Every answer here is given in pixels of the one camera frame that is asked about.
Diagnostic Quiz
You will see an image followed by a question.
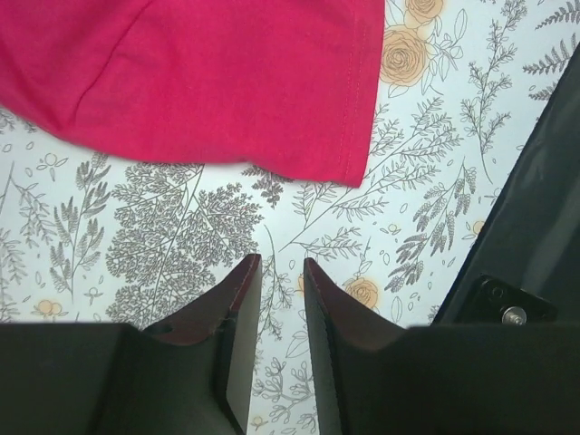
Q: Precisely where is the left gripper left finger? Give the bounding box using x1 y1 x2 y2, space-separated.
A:
145 254 262 434

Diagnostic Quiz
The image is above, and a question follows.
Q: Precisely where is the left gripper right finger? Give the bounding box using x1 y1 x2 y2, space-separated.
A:
304 258 403 434

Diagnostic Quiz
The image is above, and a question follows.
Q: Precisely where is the magenta t shirt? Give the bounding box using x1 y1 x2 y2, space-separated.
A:
1 1 384 188

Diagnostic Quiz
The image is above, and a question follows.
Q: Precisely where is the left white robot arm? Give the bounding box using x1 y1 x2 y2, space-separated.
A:
119 57 579 434

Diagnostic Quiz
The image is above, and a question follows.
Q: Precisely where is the floral table mat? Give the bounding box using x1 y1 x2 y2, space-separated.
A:
1 1 579 434

